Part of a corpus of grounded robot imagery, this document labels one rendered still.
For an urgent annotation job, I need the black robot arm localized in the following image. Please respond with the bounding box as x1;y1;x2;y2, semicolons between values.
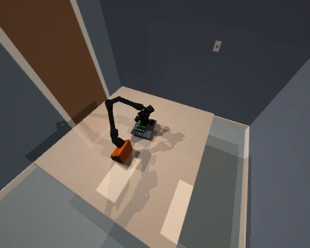
105;96;155;148

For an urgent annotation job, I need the dark grey switch panel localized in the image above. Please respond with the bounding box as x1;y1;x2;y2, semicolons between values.
131;120;157;139

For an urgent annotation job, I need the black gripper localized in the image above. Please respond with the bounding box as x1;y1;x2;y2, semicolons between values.
134;115;155;126

